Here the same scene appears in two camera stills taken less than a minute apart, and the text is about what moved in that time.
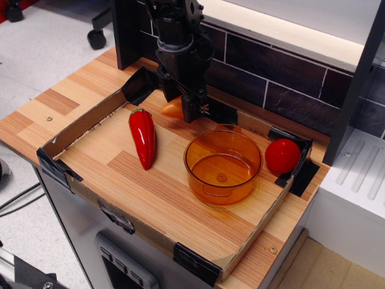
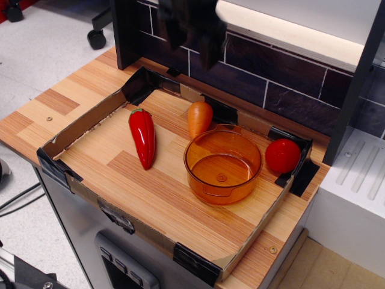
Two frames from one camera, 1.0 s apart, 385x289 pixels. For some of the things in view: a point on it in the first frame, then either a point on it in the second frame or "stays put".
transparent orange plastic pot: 222,165 stays put
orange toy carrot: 174,108 → 200,115
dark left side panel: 127,34 stays put
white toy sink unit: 348,209 stays put
